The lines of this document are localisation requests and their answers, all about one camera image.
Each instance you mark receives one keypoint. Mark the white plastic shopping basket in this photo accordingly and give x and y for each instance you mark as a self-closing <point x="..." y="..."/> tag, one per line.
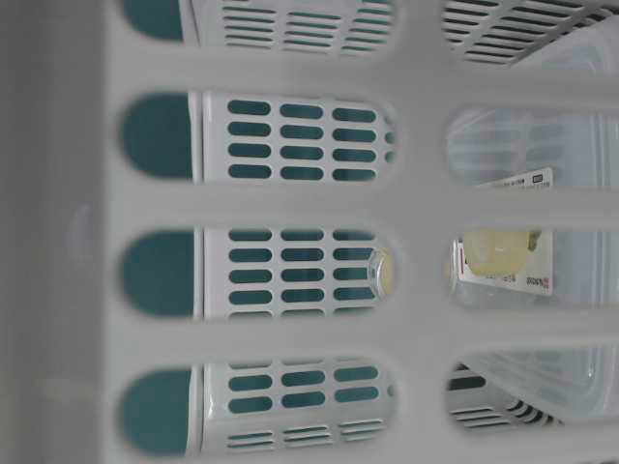
<point x="70" y="204"/>

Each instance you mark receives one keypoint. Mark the cellophane tape roll pack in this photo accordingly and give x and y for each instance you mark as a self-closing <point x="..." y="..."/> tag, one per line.
<point x="518" y="260"/>

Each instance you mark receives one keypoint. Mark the clear plastic storage container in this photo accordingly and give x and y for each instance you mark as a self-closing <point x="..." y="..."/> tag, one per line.
<point x="547" y="148"/>

